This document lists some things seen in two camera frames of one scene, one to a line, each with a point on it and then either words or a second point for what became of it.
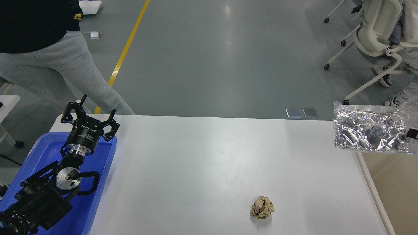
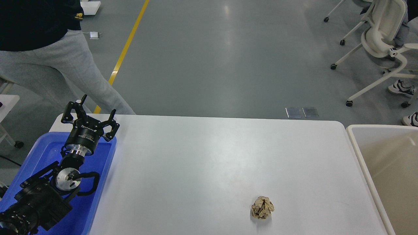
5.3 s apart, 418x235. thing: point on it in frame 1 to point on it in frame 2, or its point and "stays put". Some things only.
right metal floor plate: (311, 112) stays put
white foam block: (90, 7) stays put
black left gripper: (85, 132) stays put
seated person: (404, 37) to (398, 87)
